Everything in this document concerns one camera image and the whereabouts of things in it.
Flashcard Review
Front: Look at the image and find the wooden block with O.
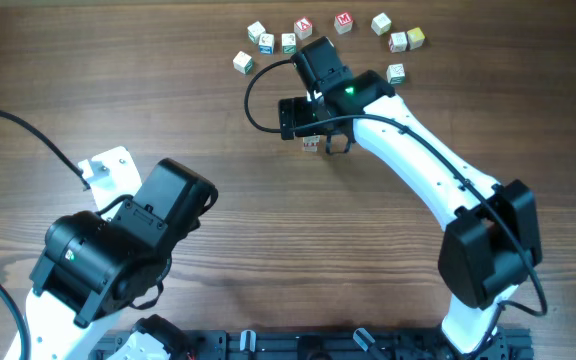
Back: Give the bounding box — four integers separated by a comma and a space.
303, 135, 320, 152

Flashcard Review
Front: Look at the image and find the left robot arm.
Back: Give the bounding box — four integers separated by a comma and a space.
6, 158, 218, 359

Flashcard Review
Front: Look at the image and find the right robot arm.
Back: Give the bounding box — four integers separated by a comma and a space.
279, 37, 547, 359

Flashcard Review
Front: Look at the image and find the green edged block right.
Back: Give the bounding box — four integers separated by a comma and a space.
386, 64, 406, 85

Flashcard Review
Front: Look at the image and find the green edged block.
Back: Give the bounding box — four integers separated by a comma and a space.
386, 64, 406, 85
233, 51, 254, 74
281, 33, 297, 54
247, 21, 266, 44

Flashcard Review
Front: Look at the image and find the green edged block middle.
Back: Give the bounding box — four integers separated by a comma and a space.
281, 33, 297, 54

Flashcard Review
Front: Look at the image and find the red letter A block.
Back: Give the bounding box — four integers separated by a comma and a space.
294, 17, 313, 40

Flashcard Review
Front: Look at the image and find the red letter M block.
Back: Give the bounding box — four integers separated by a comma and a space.
334, 12, 354, 34

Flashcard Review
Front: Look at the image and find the blue edged wooden block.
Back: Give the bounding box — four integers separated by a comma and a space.
258, 33, 275, 55

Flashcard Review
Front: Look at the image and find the red edged block right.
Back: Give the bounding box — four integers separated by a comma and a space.
388, 32, 408, 53

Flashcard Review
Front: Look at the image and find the green edged block far left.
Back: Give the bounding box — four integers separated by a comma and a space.
233, 51, 254, 74

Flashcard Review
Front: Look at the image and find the plain wooden block top right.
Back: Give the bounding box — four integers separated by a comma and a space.
371, 13, 392, 36

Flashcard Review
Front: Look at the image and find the green edged block top left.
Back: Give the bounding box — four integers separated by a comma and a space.
247, 21, 266, 44

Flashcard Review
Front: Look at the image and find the yellow block far right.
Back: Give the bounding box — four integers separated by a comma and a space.
406, 27, 426, 50

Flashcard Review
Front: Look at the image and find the left camera cable black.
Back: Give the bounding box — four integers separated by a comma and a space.
0, 110, 91, 190

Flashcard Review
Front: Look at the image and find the camera cable black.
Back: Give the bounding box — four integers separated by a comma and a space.
243, 58, 549, 360
0, 110, 91, 190

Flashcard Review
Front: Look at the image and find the right camera cable black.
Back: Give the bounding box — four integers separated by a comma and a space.
243, 58, 549, 360

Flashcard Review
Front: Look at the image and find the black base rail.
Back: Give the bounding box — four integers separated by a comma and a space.
185, 328, 535, 360

